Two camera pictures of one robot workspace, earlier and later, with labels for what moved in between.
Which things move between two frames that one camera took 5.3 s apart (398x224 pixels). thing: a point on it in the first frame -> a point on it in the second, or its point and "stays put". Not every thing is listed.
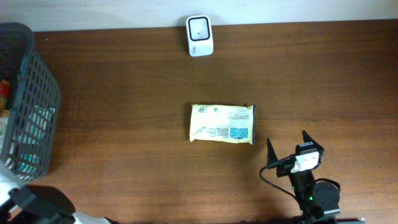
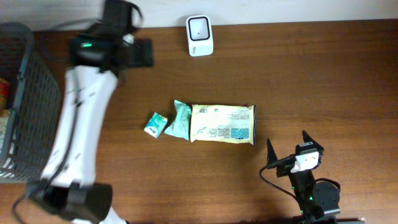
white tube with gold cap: x=4 y=119 stays put
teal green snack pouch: x=24 y=159 -> x=180 y=126
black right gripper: x=283 y=170 stays put
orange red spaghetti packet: x=5 y=91 stays put
